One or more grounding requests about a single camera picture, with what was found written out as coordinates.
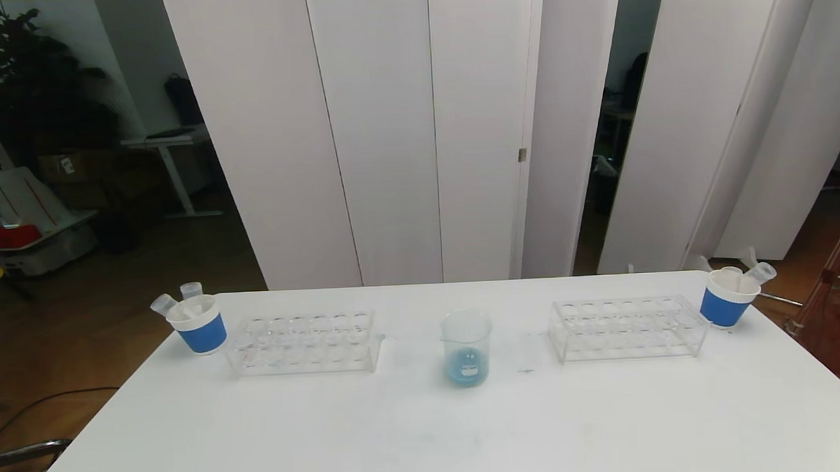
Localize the red flat object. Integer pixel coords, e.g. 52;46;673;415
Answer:
0;223;42;254

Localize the blue banded white paper cup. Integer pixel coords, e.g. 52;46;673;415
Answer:
698;266;763;330
165;295;228;357

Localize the green potted plant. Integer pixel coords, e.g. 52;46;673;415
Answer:
0;0;119;171

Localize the white machine base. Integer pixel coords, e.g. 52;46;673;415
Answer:
0;101;102;277

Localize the brown cardboard box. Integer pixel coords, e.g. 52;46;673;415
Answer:
36;149;129;186

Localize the white folding partition screen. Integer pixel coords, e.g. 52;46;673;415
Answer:
587;0;834;275
705;0;840;263
162;0;633;293

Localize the black backpack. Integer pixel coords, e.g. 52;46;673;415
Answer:
163;71;206;127

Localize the clear acrylic test tube rack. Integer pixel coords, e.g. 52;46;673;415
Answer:
547;295;712;364
223;307;385;378

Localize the black bin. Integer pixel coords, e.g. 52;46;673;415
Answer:
92;207;140;255

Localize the clear plastic beaker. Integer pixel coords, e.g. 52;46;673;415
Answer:
441;308;496;388

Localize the test tube with yellowish pigment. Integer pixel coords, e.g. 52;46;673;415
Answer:
741;261;778;292

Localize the metal frame stand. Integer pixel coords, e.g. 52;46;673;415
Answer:
782;193;840;399

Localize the white standing desk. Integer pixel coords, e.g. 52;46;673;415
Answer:
121;126;223;221

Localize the black floor cable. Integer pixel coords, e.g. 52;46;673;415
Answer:
0;383;123;448

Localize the test tube with red pigment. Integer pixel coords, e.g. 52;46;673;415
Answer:
149;293;181;319

